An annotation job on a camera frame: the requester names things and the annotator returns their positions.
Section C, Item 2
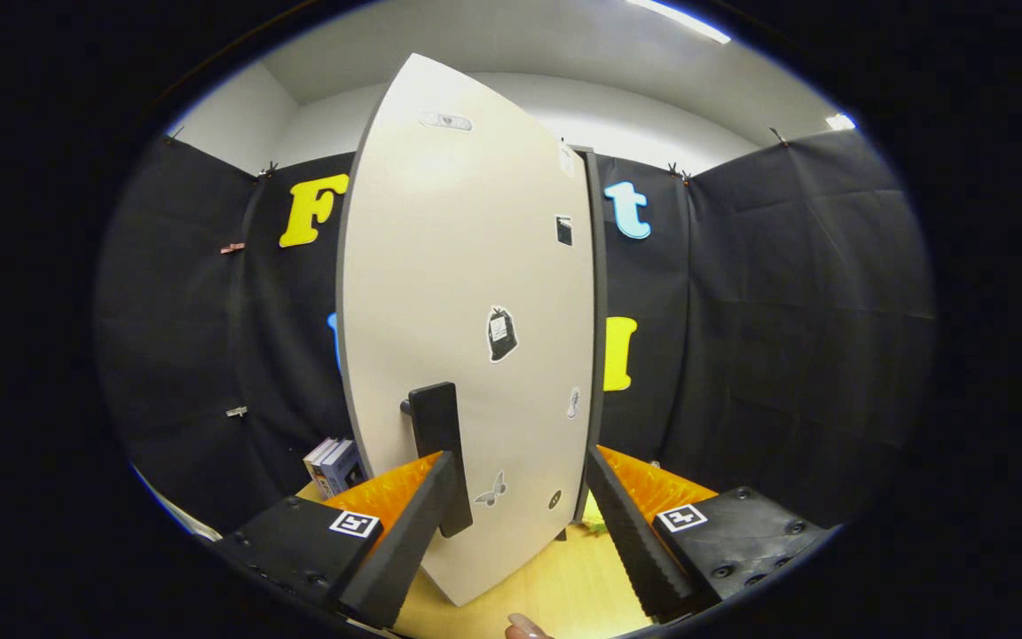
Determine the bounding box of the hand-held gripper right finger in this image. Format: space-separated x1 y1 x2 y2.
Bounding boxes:
584 446 838 622

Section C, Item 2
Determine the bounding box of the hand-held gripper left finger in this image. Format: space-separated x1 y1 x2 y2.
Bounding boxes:
209 451 459 629

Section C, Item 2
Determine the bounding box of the black door handle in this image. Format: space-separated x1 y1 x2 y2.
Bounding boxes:
400 382 475 540

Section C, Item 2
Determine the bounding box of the beige shoe cabinet door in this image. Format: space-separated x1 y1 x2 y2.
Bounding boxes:
336 53 598 607

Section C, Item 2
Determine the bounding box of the grey shoe cabinet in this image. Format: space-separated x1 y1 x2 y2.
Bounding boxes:
569 145 609 538

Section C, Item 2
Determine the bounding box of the black backdrop cloth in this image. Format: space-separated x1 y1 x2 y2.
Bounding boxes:
94 129 936 533

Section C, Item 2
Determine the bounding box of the long ceiling light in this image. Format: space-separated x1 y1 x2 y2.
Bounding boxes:
625 0 732 45

